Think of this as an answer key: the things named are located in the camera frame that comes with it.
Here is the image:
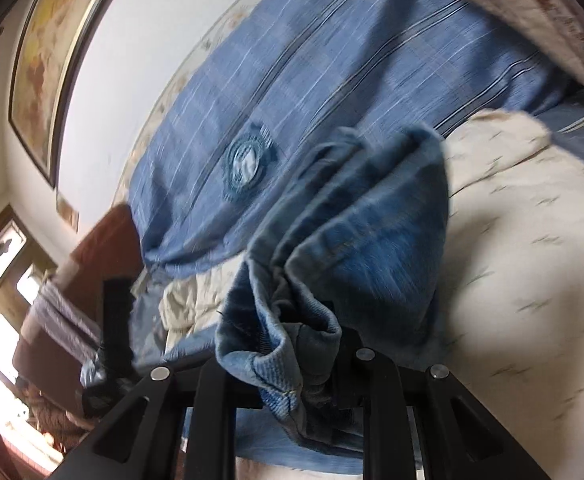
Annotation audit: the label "blue plaid pillow with emblem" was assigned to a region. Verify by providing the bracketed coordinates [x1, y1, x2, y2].
[128, 0, 570, 278]

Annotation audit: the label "wooden frame window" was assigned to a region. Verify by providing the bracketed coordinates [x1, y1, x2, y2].
[0, 206, 56, 394]

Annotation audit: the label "brown wooden headboard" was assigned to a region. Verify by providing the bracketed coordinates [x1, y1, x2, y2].
[12, 203, 143, 416]

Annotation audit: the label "light blue denim jeans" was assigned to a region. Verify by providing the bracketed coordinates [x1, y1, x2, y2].
[215, 126, 448, 463]

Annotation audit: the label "cream leaf print quilt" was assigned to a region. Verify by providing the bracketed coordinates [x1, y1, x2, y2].
[158, 109, 584, 480]

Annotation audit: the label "framed wall painting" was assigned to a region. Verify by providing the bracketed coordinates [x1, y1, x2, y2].
[8, 0, 104, 186]

